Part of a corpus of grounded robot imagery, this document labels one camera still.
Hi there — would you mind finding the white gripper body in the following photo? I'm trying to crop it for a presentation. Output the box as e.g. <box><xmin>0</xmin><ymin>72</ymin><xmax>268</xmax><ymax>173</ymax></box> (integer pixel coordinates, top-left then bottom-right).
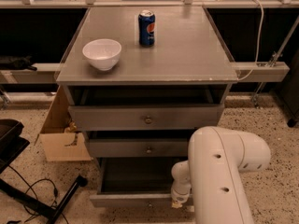
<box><xmin>171</xmin><ymin>161</ymin><xmax>192</xmax><ymax>203</ymax></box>

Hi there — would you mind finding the grey bottom drawer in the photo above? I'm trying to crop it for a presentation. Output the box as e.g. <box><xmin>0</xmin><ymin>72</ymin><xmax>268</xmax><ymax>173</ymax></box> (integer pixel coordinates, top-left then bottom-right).
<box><xmin>90</xmin><ymin>157</ymin><xmax>186</xmax><ymax>207</ymax></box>

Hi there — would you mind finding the grey drawer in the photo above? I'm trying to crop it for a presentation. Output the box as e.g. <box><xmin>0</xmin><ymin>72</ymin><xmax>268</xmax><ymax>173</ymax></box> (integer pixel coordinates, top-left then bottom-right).
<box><xmin>68</xmin><ymin>105</ymin><xmax>224</xmax><ymax>131</ymax></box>
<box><xmin>90</xmin><ymin>157</ymin><xmax>186</xmax><ymax>207</ymax></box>
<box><xmin>85</xmin><ymin>139</ymin><xmax>188</xmax><ymax>158</ymax></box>

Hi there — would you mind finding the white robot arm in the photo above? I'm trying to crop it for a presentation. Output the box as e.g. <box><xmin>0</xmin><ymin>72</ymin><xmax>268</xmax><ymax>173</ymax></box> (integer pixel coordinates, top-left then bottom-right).
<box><xmin>171</xmin><ymin>127</ymin><xmax>271</xmax><ymax>224</ymax></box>

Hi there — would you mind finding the grey middle drawer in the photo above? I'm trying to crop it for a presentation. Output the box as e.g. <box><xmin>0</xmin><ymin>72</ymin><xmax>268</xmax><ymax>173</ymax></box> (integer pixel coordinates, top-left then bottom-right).
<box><xmin>85</xmin><ymin>139</ymin><xmax>188</xmax><ymax>158</ymax></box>

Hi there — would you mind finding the grey top drawer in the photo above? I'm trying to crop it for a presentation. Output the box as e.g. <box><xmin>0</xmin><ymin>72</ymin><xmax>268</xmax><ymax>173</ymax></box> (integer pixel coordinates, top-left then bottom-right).
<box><xmin>68</xmin><ymin>105</ymin><xmax>224</xmax><ymax>131</ymax></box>

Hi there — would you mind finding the grey drawer cabinet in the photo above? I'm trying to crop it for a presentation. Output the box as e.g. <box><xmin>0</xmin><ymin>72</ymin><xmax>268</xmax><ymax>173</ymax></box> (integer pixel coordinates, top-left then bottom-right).
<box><xmin>54</xmin><ymin>5</ymin><xmax>239</xmax><ymax>181</ymax></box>

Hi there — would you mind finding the brown cardboard box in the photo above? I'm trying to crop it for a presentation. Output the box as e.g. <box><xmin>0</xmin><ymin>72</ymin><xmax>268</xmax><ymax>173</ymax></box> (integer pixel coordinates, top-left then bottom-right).
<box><xmin>38</xmin><ymin>87</ymin><xmax>92</xmax><ymax>161</ymax></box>

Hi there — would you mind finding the white bowl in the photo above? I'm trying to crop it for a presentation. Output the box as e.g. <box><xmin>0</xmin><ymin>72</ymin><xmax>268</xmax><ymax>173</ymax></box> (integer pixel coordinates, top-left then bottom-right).
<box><xmin>82</xmin><ymin>39</ymin><xmax>121</xmax><ymax>71</ymax></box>

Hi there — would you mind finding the blue Pepsi can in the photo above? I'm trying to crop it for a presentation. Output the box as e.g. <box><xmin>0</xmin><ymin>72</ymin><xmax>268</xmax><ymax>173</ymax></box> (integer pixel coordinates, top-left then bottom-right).
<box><xmin>138</xmin><ymin>10</ymin><xmax>155</xmax><ymax>47</ymax></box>

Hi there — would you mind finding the black stand base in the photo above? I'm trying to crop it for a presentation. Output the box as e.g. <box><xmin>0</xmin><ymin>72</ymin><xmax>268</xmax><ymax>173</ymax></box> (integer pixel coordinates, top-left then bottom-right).
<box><xmin>0</xmin><ymin>119</ymin><xmax>88</xmax><ymax>224</ymax></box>

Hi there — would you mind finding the white hanging cable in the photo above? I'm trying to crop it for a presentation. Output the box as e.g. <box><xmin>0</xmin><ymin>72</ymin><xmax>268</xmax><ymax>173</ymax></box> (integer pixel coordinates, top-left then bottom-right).
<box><xmin>236</xmin><ymin>0</ymin><xmax>264</xmax><ymax>81</ymax></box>

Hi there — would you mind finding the black floor cable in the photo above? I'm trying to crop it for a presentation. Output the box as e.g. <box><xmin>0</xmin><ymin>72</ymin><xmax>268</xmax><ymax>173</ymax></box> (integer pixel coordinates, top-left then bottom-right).
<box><xmin>7</xmin><ymin>163</ymin><xmax>71</xmax><ymax>224</ymax></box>

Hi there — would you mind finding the metal rail frame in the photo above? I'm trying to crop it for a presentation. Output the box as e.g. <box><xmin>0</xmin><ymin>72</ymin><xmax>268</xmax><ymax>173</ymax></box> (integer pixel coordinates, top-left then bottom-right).
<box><xmin>0</xmin><ymin>0</ymin><xmax>299</xmax><ymax>110</ymax></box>

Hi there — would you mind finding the black cloth on rail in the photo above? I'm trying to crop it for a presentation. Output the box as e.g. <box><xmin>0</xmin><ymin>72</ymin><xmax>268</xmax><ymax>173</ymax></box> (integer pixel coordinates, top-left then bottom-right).
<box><xmin>0</xmin><ymin>56</ymin><xmax>37</xmax><ymax>71</ymax></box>

